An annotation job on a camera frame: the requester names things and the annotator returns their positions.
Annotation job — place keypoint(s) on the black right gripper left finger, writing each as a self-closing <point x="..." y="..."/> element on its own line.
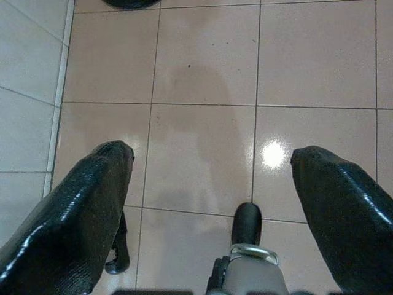
<point x="70" y="221"/>

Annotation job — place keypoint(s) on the grey robot leg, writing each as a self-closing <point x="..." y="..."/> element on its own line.
<point x="251" y="273"/>

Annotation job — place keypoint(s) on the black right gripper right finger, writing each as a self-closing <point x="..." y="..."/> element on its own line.
<point x="350" y="221"/>

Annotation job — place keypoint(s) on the black round base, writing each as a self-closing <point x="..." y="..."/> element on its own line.
<point x="130" y="3"/>

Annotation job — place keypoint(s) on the black robot foot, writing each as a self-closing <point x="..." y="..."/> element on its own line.
<point x="247" y="222"/>

